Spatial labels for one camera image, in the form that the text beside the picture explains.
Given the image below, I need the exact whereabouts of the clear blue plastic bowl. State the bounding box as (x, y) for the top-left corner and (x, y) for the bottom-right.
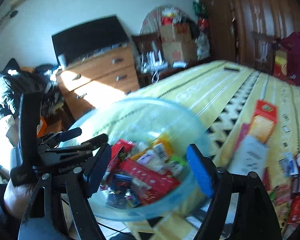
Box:
(63, 98), (209, 221)

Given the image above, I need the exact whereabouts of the person's left hand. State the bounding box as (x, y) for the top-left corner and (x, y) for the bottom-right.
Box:
(4, 180), (36, 220)

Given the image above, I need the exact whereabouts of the grey white 1377 box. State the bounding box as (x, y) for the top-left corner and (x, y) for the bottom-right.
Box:
(228, 135), (269, 179)

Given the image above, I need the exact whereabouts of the wooden chest of drawers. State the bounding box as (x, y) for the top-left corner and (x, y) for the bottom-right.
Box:
(56, 45), (140, 120)

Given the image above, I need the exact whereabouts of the red yellow carton box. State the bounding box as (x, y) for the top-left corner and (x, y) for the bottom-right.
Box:
(248, 100), (277, 144)

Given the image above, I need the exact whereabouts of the black flat television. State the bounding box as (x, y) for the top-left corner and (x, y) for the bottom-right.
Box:
(52, 15), (129, 66)

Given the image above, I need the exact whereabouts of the yellow patterned bed sheet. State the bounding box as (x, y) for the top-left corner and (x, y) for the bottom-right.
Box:
(65, 60), (300, 240)

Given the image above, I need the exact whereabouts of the white wifi router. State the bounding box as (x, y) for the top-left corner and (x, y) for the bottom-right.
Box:
(141, 50), (168, 71)

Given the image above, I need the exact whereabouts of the black phone on bed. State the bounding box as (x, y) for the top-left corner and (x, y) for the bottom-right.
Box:
(223, 66), (240, 72)

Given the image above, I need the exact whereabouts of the red gift box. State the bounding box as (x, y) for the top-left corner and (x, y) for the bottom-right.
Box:
(273, 50), (295, 85)

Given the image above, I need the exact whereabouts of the dark wooden side chair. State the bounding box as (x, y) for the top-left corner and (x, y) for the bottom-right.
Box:
(130, 33), (162, 63)

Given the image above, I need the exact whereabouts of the lower cardboard box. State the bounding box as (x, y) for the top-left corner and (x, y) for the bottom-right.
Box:
(162, 40), (197, 64)

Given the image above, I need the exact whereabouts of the cardboard box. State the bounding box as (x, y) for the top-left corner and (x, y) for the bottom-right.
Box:
(162, 40), (197, 64)
(159, 23), (192, 43)

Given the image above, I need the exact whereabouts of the wooden chair by wardrobe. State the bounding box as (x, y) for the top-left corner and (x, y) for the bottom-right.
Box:
(251, 31), (281, 75)

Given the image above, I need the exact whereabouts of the upper cardboard box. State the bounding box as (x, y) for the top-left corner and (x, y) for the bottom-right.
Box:
(159, 23), (192, 43)

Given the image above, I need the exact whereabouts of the maroon jacket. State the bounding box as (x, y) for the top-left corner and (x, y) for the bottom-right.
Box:
(280, 32), (300, 86)

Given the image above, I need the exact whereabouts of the dark wooden wardrobe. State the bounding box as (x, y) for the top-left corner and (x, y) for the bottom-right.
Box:
(199, 0), (300, 68)

